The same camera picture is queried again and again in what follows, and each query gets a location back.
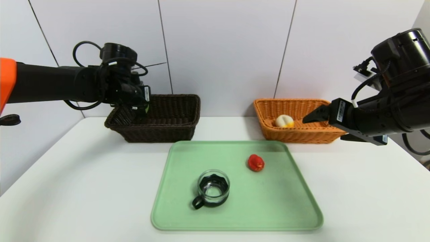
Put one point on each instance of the orange wicker basket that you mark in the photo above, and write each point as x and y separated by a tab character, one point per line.
295	134

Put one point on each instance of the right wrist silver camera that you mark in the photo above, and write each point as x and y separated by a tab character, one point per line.
364	79

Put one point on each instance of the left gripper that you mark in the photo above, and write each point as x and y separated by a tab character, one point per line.
145	95

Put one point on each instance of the red rubber duck toy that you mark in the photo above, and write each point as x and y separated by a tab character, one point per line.
256	163

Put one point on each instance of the white and orange bun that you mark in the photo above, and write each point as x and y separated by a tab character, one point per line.
284	121

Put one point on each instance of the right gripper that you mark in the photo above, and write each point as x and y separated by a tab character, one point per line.
339	112

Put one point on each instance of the flat black plate blue end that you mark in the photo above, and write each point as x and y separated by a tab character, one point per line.
366	138

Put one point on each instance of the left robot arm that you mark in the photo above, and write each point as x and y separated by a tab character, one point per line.
50	84

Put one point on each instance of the dark brown wicker basket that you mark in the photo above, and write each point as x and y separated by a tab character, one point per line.
168	131

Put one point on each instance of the light green plastic tray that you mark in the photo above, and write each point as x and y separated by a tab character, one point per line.
268	201

